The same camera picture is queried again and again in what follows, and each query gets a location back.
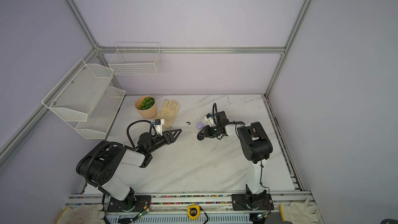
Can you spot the yellow tape measure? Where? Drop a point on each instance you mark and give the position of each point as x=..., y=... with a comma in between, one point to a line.
x=193, y=211

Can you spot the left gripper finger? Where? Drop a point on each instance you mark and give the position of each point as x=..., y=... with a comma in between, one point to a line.
x=173, y=136
x=174, y=132

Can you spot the white glove right of rail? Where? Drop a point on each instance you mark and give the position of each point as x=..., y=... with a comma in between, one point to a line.
x=300, y=213

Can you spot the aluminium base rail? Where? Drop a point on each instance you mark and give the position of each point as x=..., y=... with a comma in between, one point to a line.
x=216, y=208

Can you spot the white wire basket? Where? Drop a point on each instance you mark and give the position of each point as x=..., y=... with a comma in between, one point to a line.
x=136, y=58

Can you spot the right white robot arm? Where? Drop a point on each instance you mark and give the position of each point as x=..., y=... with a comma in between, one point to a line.
x=256, y=148

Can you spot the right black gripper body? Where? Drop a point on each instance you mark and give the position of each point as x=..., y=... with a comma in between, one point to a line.
x=212, y=131

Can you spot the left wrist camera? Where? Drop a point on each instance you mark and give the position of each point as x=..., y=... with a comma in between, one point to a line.
x=158, y=126

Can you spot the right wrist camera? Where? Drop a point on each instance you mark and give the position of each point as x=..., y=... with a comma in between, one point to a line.
x=210, y=120

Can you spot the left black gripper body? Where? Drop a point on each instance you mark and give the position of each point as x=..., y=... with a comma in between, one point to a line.
x=164, y=139

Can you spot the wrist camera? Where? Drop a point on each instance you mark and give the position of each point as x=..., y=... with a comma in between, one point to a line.
x=210, y=120
x=158, y=126

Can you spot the peach pot with succulent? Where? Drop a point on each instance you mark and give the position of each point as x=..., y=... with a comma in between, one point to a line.
x=146, y=107

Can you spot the beige work glove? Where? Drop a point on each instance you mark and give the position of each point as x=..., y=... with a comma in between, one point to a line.
x=168, y=112

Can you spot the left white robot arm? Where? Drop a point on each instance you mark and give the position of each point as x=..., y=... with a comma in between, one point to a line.
x=99, y=166

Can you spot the white mesh two-tier shelf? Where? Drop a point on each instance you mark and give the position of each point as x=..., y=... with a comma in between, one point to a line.
x=86, y=100

